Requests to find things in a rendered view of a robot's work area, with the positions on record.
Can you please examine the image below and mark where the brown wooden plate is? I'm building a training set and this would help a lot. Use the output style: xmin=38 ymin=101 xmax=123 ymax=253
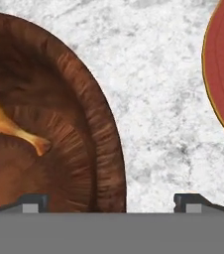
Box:
xmin=0 ymin=10 xmax=128 ymax=214

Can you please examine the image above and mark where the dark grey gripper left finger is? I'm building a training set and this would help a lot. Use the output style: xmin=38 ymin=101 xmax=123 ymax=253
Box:
xmin=0 ymin=193 xmax=50 ymax=214

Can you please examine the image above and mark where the golden chicken drumstick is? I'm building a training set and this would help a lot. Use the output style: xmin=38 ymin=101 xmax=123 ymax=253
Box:
xmin=0 ymin=94 xmax=53 ymax=157

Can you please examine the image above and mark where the red plate with gold rim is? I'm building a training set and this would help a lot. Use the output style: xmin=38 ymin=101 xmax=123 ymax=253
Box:
xmin=201 ymin=0 xmax=224 ymax=148

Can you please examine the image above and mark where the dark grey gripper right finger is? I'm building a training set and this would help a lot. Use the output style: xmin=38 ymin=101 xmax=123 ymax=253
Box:
xmin=172 ymin=192 xmax=224 ymax=214

